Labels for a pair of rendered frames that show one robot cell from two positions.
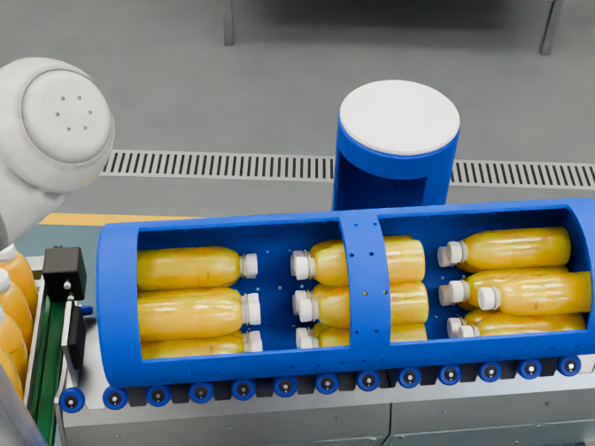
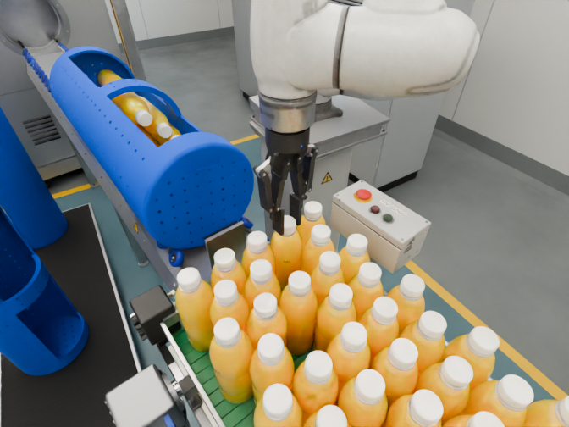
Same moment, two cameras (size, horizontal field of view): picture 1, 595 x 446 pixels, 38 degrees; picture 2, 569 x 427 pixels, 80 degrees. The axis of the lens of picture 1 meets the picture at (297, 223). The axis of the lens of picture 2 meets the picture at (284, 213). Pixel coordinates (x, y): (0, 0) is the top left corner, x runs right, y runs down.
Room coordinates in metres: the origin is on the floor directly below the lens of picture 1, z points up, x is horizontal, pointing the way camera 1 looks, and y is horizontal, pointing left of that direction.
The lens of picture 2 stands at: (1.12, 0.94, 1.60)
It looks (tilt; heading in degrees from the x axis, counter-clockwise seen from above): 42 degrees down; 238
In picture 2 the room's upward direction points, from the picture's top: straight up
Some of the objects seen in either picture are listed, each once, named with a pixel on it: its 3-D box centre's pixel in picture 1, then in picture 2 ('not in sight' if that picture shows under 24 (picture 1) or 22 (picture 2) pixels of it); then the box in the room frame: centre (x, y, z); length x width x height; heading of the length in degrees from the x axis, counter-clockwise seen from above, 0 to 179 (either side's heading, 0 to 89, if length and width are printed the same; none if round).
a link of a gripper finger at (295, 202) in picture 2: not in sight; (295, 209); (0.82, 0.50, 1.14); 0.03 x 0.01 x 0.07; 97
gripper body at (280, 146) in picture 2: not in sight; (287, 146); (0.84, 0.51, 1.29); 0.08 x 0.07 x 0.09; 7
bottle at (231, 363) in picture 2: not in sight; (234, 362); (1.05, 0.66, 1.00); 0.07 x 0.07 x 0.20
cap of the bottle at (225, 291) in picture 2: not in sight; (225, 291); (1.02, 0.59, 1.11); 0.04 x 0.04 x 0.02
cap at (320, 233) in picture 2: not in sight; (320, 233); (0.80, 0.56, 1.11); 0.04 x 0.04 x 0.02
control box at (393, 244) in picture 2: not in sight; (376, 223); (0.63, 0.56, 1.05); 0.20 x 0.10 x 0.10; 97
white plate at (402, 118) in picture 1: (399, 116); not in sight; (1.60, -0.23, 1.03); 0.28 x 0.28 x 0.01
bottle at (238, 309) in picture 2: not in sight; (232, 324); (1.02, 0.59, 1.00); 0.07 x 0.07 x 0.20
